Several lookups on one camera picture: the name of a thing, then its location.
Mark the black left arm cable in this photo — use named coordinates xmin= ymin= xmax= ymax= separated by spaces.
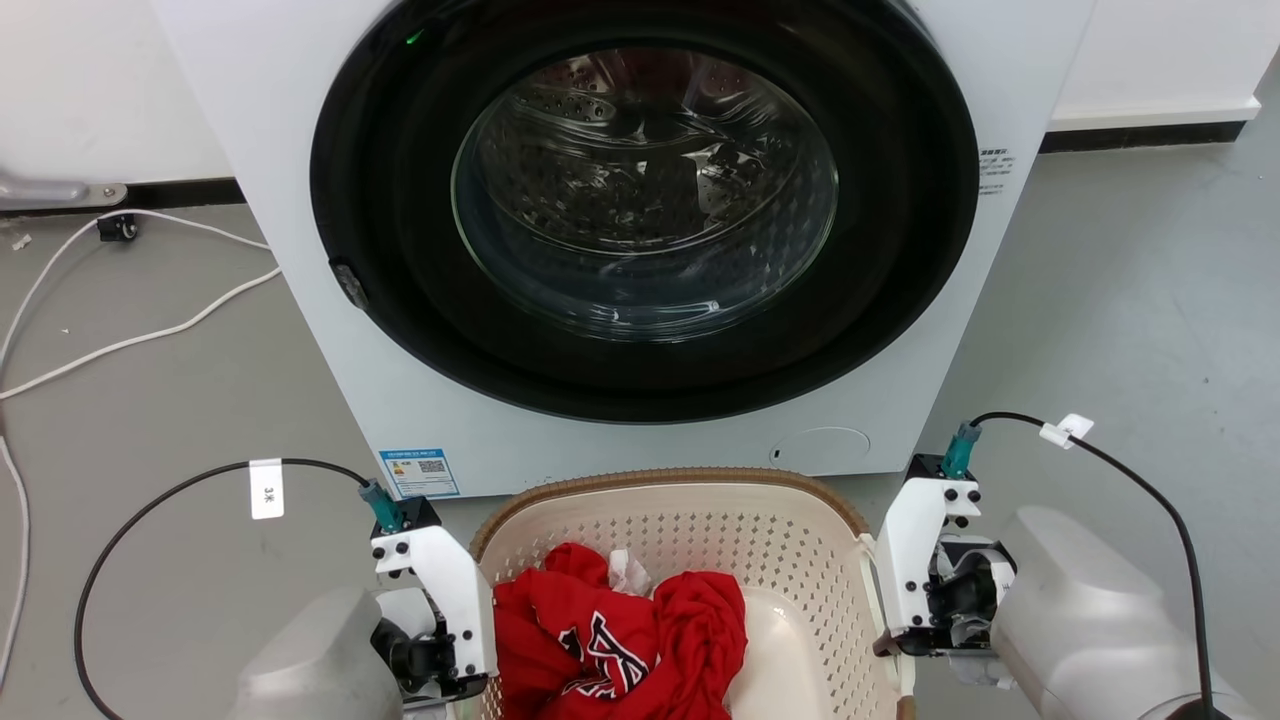
xmin=74 ymin=458 xmax=405 ymax=720

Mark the blue warning sticker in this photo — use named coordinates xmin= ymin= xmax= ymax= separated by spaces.
xmin=379 ymin=448 xmax=462 ymax=500

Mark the white floor cable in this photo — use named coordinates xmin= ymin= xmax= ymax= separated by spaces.
xmin=0 ymin=208 xmax=273 ymax=373
xmin=0 ymin=266 xmax=283 ymax=402
xmin=0 ymin=436 xmax=33 ymax=693

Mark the small white cloth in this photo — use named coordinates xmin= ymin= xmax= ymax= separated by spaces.
xmin=606 ymin=548 xmax=653 ymax=597

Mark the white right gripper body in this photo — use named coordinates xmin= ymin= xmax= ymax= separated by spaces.
xmin=876 ymin=454 xmax=1017 ymax=663

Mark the black round washer door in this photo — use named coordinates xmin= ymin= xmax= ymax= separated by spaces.
xmin=310 ymin=0 xmax=981 ymax=424

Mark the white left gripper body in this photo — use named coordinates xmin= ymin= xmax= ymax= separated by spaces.
xmin=370 ymin=497 xmax=499 ymax=707

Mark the white text sticker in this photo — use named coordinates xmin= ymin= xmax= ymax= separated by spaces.
xmin=977 ymin=147 xmax=1014 ymax=197

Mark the cream perforated laundry basket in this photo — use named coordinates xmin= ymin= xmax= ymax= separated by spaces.
xmin=468 ymin=468 xmax=917 ymax=720

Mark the red printed shirt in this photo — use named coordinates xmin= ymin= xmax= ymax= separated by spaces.
xmin=492 ymin=542 xmax=749 ymax=720

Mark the white front-load washing machine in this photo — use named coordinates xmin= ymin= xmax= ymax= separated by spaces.
xmin=150 ymin=0 xmax=1098 ymax=500

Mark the grey metal floor bracket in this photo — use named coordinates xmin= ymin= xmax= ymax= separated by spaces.
xmin=0 ymin=172 xmax=129 ymax=213

